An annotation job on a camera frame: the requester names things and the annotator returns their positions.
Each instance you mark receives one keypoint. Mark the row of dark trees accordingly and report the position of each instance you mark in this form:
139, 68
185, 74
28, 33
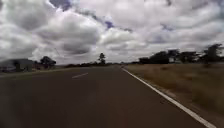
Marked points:
186, 56

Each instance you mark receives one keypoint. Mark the lone dark tree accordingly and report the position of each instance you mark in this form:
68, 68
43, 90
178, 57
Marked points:
102, 58

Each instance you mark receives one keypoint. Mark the building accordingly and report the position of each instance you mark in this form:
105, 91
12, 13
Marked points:
16, 64

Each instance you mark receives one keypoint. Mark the dark round tree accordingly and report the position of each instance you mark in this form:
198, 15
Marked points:
47, 62

